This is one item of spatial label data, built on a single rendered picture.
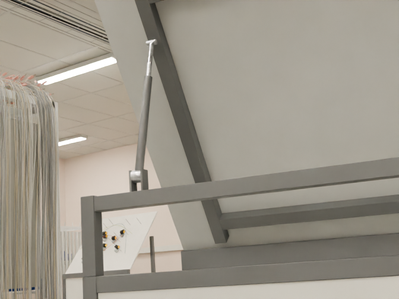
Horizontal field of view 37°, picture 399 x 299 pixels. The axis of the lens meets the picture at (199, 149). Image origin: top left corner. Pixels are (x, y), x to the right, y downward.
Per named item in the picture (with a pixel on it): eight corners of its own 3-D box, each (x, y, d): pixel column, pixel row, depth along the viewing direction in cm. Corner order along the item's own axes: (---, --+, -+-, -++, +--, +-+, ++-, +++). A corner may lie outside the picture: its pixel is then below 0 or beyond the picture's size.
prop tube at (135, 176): (136, 185, 147) (146, 81, 160) (145, 184, 146) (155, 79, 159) (129, 180, 144) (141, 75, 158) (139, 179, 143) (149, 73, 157)
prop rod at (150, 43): (146, 40, 164) (136, 131, 151) (155, 37, 163) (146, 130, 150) (148, 43, 165) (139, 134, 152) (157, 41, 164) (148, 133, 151)
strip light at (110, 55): (45, 85, 751) (45, 80, 752) (122, 61, 684) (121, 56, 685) (34, 82, 736) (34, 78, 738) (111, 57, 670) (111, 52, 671)
